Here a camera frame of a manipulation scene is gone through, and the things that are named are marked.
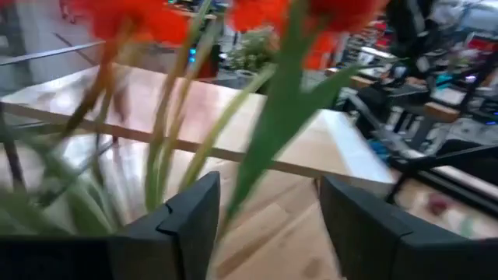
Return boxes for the green leaf stem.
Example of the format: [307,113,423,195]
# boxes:
[223,0,361,238]

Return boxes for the red artificial flower bunch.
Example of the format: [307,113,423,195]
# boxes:
[58,0,390,213]

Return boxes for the potted green plant white blossoms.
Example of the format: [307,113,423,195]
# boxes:
[225,29,282,79]

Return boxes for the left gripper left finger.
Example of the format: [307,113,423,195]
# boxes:
[0,170,222,280]

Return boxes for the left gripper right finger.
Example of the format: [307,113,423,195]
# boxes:
[318,175,498,280]

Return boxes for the wooden shelf black metal frame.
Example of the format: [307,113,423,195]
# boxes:
[0,64,498,219]

